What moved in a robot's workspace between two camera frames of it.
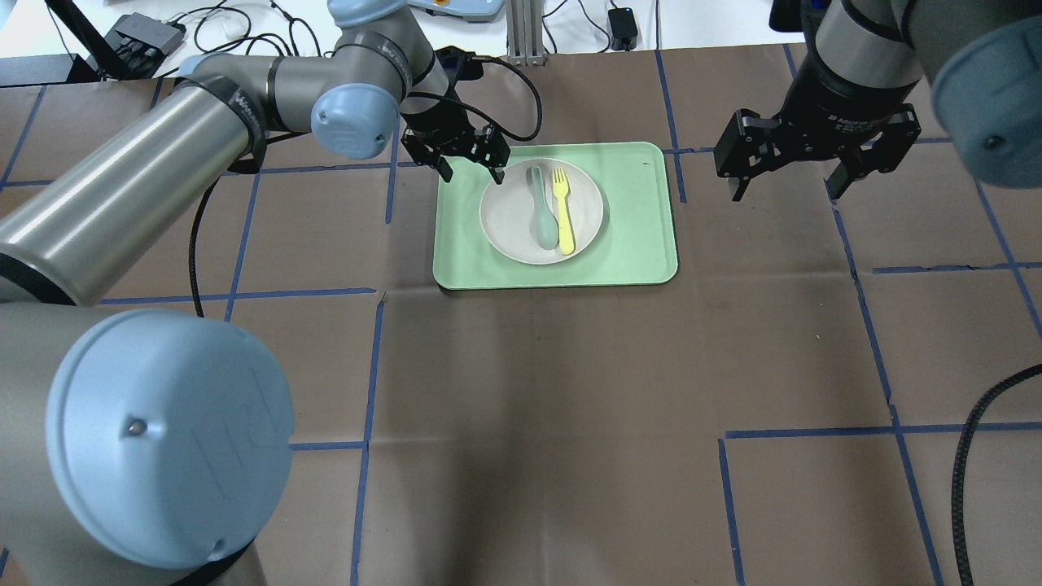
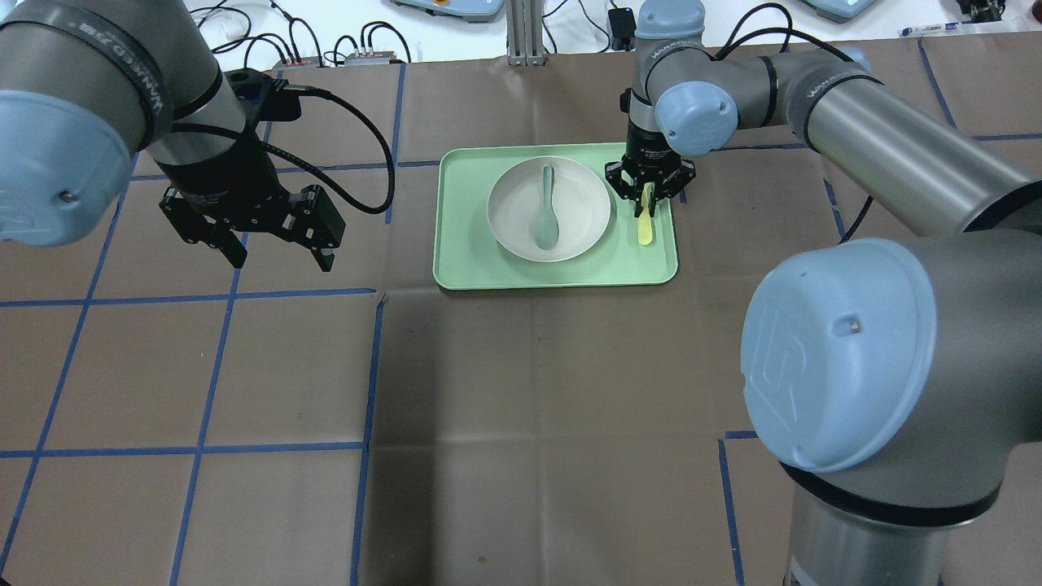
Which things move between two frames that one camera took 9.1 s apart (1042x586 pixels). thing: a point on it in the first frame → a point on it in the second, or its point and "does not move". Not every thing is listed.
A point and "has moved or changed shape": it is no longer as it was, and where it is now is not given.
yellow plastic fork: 566,234 → 645,221
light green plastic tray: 569,216 does not move
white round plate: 506,212 does not move
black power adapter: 623,28 does not move
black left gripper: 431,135 → 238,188
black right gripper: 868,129 → 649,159
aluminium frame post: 525,33 does not move
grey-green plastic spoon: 547,227 has moved or changed shape
